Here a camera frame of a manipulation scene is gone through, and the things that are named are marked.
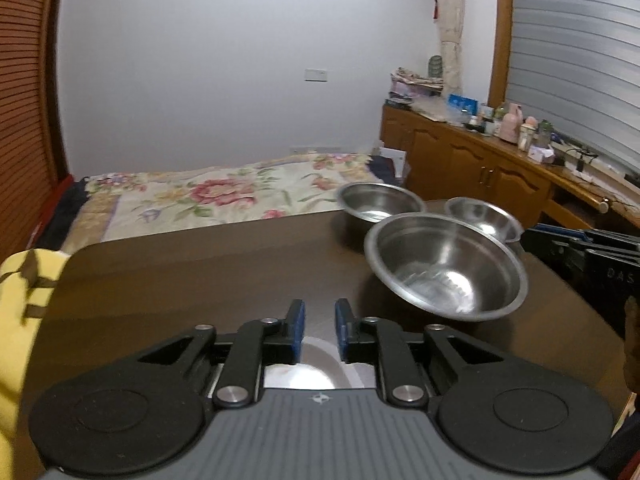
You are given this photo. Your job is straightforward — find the yellow cloth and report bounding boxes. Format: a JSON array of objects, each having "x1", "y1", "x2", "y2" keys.
[{"x1": 0, "y1": 247, "x2": 72, "y2": 480}]

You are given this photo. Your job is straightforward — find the person's right hand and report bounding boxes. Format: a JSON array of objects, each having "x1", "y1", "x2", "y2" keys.
[{"x1": 622, "y1": 296, "x2": 640, "y2": 392}]

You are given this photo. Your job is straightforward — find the white paper bag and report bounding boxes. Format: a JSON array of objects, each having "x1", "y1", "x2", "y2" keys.
[{"x1": 379, "y1": 146, "x2": 409, "y2": 186}]

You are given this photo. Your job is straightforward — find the wooden louvered wardrobe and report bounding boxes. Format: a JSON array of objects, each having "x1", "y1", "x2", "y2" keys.
[{"x1": 0, "y1": 0, "x2": 70, "y2": 261}]

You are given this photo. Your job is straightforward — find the folded patterned fabric pile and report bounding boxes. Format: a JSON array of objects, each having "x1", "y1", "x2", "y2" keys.
[{"x1": 391, "y1": 66, "x2": 444, "y2": 87}]

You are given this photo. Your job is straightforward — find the pink thermos bottle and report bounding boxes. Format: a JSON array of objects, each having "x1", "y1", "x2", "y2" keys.
[{"x1": 501, "y1": 103, "x2": 524, "y2": 142}]

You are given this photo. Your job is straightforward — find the blue box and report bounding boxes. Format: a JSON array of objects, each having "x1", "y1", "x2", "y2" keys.
[{"x1": 447, "y1": 94, "x2": 479, "y2": 114}]

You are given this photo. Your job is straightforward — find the wooden cabinet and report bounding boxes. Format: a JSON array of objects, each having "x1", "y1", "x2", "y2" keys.
[{"x1": 380, "y1": 104, "x2": 640, "y2": 242}]

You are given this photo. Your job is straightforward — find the small steel bowl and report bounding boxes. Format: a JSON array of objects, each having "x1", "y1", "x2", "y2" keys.
[{"x1": 444, "y1": 197, "x2": 524, "y2": 244}]

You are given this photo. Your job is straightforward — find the dark cloth with red edge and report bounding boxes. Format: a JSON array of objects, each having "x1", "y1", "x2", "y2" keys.
[{"x1": 29, "y1": 175, "x2": 91, "y2": 256}]

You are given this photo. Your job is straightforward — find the medium steel bowl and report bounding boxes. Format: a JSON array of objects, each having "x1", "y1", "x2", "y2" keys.
[{"x1": 336, "y1": 182, "x2": 427, "y2": 225}]

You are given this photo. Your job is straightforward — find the floral blanket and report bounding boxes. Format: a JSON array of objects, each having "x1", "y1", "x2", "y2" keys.
[{"x1": 60, "y1": 152, "x2": 403, "y2": 257}]

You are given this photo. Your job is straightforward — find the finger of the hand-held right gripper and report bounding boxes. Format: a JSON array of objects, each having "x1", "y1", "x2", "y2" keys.
[
  {"x1": 520, "y1": 236, "x2": 592, "y2": 283},
  {"x1": 529, "y1": 226, "x2": 640, "y2": 252}
]

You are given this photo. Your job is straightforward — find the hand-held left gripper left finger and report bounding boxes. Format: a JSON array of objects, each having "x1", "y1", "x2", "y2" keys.
[{"x1": 137, "y1": 299, "x2": 306, "y2": 408}]

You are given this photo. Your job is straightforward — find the power strip with cables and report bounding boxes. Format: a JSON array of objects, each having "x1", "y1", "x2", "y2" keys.
[{"x1": 564, "y1": 142, "x2": 602, "y2": 182}]

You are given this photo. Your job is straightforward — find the wooden window frame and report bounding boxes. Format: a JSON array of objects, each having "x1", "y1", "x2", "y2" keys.
[{"x1": 487, "y1": 0, "x2": 517, "y2": 109}]

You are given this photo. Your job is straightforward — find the large steel bowl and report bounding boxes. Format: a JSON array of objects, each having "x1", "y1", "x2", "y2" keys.
[{"x1": 364, "y1": 212, "x2": 529, "y2": 322}]

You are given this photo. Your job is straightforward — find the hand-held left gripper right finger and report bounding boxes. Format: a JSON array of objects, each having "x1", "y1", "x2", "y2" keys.
[{"x1": 334, "y1": 298, "x2": 503, "y2": 407}]

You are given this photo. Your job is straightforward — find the grey window blinds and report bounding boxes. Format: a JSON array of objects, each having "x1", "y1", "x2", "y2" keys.
[{"x1": 505, "y1": 0, "x2": 640, "y2": 183}]

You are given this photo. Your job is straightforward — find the clear plastic bag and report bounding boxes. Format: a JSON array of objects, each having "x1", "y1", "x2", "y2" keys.
[{"x1": 414, "y1": 100, "x2": 464, "y2": 124}]

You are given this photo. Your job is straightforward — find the beige patterned curtain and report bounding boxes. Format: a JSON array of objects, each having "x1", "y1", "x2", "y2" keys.
[{"x1": 429, "y1": 0, "x2": 469, "y2": 92}]

